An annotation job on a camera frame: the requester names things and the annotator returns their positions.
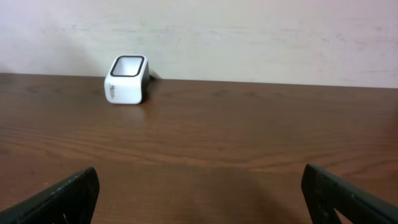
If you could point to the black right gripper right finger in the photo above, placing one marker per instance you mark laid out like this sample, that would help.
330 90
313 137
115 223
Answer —
326 195

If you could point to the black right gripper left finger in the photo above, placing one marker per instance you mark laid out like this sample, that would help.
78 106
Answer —
72 200

